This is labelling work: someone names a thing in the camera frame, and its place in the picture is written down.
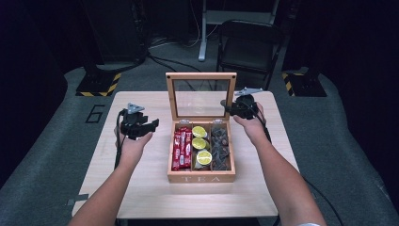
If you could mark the black stand with striped base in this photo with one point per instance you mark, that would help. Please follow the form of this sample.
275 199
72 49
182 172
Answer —
98 81
302 84

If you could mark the yellow lidded capsule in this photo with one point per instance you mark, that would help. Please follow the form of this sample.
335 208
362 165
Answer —
199 131
199 143

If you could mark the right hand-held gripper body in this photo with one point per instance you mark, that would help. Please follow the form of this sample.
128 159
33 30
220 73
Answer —
246 105

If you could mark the wooden tea box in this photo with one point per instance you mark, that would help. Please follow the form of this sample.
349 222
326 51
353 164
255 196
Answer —
201 175

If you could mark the person's right hand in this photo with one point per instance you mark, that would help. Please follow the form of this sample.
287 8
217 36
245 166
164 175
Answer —
252 128

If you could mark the person's left hand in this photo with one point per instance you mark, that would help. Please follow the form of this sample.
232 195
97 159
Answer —
133 147

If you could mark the grey tape piece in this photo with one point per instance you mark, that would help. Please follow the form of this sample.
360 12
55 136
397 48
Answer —
78 198

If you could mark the black cabinet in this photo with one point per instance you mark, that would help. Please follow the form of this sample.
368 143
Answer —
119 31

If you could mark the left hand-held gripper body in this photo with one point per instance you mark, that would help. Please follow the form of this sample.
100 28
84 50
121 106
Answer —
133 121

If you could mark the red stick packet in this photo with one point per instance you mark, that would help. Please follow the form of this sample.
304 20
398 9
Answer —
183 146
188 147
176 152

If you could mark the green-yellow tea packets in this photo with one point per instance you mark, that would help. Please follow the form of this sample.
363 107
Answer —
204 158

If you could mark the pile of dark tea packets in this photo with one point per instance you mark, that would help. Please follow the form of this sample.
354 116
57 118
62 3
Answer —
220 147

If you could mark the white desk frame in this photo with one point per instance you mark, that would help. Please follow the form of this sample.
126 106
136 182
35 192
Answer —
203 37

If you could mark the black folding chair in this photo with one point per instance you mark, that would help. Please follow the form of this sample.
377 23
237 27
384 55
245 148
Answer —
249 50

